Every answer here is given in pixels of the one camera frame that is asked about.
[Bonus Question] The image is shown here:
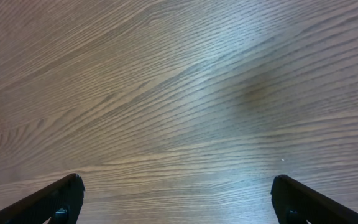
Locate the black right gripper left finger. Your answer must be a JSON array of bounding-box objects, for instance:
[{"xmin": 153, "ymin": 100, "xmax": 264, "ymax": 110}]
[{"xmin": 0, "ymin": 173, "xmax": 85, "ymax": 224}]

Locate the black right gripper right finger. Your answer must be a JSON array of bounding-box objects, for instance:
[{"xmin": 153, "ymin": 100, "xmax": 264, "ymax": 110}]
[{"xmin": 270, "ymin": 175, "xmax": 358, "ymax": 224}]

